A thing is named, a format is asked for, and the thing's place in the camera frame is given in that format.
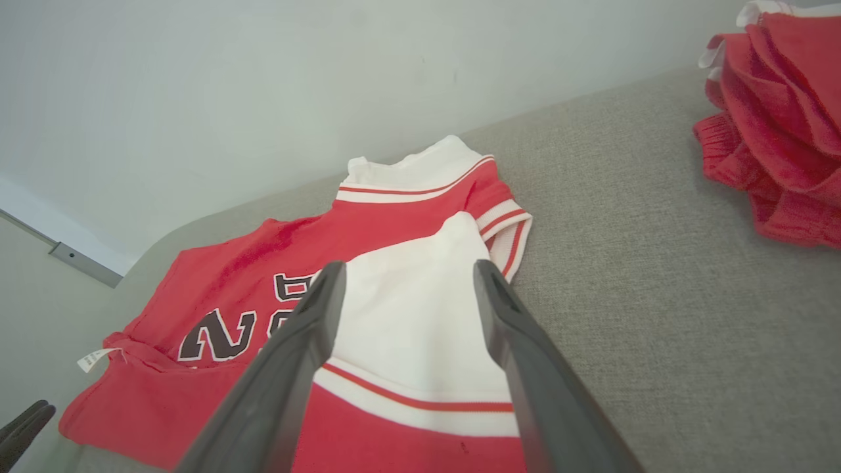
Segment red Bulls 23 jersey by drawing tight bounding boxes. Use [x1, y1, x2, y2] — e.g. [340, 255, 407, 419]
[58, 135, 533, 473]

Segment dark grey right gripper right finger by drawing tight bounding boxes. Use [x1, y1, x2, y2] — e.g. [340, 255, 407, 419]
[473, 259, 645, 473]

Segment red shorts with white stripe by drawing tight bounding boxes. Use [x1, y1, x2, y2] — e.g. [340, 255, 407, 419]
[693, 0, 841, 250]

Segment grey metal wall rail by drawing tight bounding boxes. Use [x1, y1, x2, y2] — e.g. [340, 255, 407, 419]
[0, 209, 124, 288]

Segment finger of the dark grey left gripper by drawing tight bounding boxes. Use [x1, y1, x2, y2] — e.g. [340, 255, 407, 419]
[0, 399, 49, 443]
[0, 403, 57, 473]

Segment grey fabric sofa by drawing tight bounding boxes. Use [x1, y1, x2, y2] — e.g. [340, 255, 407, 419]
[13, 66, 841, 473]

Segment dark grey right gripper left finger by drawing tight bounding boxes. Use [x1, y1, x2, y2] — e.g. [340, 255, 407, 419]
[174, 261, 347, 473]

